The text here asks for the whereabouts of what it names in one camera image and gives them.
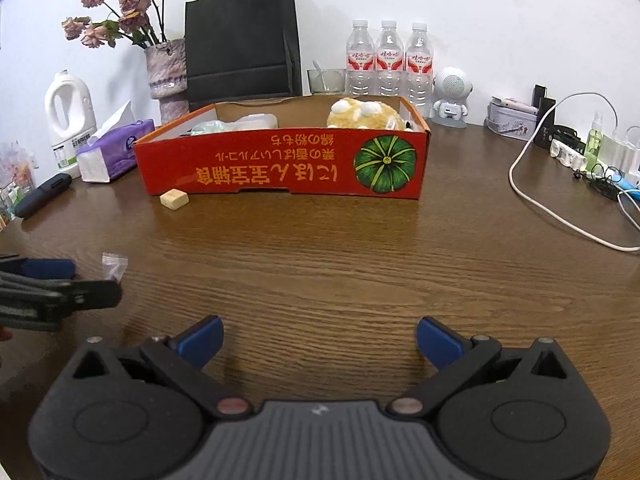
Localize clear cotton swab container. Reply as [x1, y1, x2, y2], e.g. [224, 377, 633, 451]
[227, 113, 278, 132]

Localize thin white cable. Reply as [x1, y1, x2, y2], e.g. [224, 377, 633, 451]
[617, 192, 640, 231]

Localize white robot speaker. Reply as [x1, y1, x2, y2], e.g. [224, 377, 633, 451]
[431, 66, 473, 127]

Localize red cardboard box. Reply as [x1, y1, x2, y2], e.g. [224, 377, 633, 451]
[132, 95, 432, 202]

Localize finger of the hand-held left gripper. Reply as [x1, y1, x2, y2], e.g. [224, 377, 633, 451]
[0, 271, 124, 332]
[0, 255, 77, 282]

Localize white power strip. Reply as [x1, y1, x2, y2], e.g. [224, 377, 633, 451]
[550, 139, 640, 186]

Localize thick white cable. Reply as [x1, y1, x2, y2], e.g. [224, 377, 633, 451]
[509, 92, 640, 252]

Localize purple tissue box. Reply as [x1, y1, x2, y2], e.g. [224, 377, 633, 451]
[76, 100, 156, 183]

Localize black oblong case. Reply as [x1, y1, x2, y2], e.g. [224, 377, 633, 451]
[14, 173, 72, 219]

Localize green spray bottle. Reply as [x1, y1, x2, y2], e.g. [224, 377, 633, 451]
[585, 112, 605, 173]

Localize white charger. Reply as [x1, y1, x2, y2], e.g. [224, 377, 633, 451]
[602, 132, 628, 167]
[622, 127, 640, 181]

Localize purple ceramic vase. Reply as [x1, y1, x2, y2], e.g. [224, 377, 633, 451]
[145, 38, 190, 126]

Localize black paper bag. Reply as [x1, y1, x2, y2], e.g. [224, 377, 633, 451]
[185, 0, 303, 113]

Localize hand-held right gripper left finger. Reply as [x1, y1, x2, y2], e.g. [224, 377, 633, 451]
[65, 315, 253, 422]

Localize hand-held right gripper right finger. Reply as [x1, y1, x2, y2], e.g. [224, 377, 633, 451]
[386, 316, 576, 421]

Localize clear water bottle red label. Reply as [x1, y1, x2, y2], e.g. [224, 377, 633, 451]
[404, 22, 433, 120]
[345, 20, 377, 97]
[375, 20, 406, 97]

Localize colourful packets rack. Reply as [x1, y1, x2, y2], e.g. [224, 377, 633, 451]
[0, 142, 41, 231]

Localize beige cube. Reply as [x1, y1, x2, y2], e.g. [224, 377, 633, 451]
[160, 188, 191, 210]

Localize pink flat device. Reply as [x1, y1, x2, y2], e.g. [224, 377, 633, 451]
[490, 96, 540, 116]

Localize dried rose bouquet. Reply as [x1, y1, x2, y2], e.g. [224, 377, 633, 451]
[61, 0, 177, 51]

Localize printed tin box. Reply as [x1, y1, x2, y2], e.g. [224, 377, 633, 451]
[484, 105, 538, 141]

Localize small clear packet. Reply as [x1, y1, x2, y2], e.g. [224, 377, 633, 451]
[102, 252, 129, 282]

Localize white detergent jug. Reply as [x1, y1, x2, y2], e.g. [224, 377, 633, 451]
[44, 70, 98, 180]

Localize spoon in cup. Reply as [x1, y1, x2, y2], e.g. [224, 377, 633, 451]
[312, 60, 331, 95]

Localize black earphone cable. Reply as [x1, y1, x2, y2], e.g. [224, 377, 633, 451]
[572, 165, 623, 201]

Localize tall black box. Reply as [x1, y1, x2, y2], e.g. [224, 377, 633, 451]
[534, 97, 557, 148]

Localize yellow white plush toy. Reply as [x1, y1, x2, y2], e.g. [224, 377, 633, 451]
[326, 97, 415, 132]

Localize glass cup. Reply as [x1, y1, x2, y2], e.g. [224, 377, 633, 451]
[306, 67, 347, 97]

